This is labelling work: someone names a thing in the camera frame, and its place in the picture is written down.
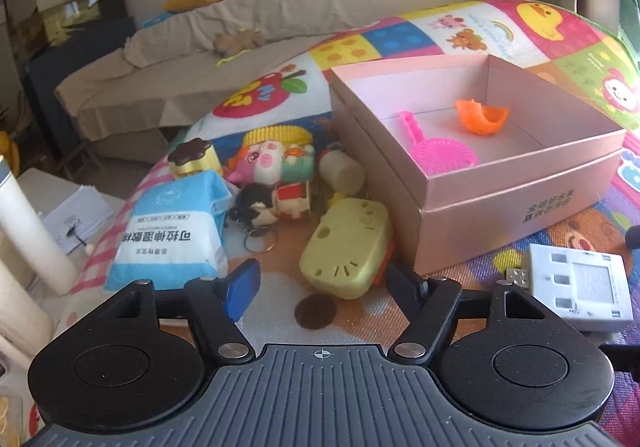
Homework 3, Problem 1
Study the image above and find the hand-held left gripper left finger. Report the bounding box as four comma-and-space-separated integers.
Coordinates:
105, 258, 262, 362

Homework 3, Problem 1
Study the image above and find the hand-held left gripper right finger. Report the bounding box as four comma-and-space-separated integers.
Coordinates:
385, 262, 543, 363

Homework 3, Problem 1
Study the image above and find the yellow cheese toy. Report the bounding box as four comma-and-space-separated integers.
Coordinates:
299, 197, 392, 299

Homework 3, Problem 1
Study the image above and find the black haired doll keychain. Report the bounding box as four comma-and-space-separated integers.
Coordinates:
228, 183, 281, 253

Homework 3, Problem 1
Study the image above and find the pink cardboard box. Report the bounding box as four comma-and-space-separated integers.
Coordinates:
327, 53, 627, 276

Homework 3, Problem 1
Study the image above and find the cream toy milk bottle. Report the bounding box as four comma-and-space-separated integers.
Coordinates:
318, 150, 366, 194

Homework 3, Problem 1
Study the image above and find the pink pig toy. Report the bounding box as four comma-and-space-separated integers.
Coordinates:
223, 137, 316, 188

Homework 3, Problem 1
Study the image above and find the yellow pudding toy brown top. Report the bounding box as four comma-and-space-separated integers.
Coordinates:
167, 138, 223, 179

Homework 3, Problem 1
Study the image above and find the blue white tissue packet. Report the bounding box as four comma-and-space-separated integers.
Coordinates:
103, 170, 233, 290

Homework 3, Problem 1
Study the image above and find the pink toy strainer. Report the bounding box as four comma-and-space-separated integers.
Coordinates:
398, 111, 480, 176

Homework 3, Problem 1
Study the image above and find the black pin white ball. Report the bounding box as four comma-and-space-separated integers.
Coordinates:
67, 222, 96, 255

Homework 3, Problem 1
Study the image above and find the stack of white papers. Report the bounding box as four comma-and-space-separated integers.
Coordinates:
42, 184, 116, 255

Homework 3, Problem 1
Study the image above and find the orange toy cup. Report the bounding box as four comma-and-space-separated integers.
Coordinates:
456, 98, 510, 137

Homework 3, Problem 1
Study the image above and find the white thermos bottle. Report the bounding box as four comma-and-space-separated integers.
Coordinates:
0, 157, 78, 295

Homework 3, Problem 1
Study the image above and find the brown plush toy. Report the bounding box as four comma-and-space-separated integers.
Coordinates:
214, 28, 267, 53

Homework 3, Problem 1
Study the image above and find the colourful cartoon play mat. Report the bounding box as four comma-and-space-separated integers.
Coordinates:
27, 0, 640, 447

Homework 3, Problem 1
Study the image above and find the beige sofa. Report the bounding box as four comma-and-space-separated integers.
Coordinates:
54, 0, 581, 165

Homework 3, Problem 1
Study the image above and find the glass fish tank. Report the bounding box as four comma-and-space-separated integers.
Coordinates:
2, 0, 126, 73

